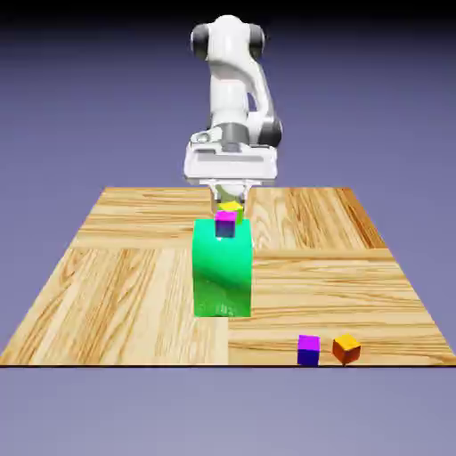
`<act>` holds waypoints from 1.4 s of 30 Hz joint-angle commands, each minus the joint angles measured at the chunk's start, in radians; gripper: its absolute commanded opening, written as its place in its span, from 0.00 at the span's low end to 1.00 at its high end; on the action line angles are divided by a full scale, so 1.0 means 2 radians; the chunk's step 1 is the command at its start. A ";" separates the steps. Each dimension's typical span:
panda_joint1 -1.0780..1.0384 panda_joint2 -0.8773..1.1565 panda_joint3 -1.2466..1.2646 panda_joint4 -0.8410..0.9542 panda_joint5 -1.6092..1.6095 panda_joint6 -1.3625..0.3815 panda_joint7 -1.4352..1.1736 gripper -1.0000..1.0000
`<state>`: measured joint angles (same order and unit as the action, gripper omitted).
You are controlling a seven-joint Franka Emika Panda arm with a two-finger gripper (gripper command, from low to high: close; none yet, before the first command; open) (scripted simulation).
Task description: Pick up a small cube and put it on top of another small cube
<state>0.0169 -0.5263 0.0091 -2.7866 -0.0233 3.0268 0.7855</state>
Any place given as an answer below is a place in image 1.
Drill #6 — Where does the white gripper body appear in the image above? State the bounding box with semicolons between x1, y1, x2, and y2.
183;141;280;187

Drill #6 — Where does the small yellow cube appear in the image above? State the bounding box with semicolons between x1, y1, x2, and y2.
217;200;246;226

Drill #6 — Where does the small purple cube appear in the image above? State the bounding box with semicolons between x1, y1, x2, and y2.
214;209;238;240
297;334;322;368

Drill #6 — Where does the small orange cube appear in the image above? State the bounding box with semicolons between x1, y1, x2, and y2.
331;333;362;367

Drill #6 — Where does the large green box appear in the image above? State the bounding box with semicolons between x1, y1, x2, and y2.
191;217;254;318

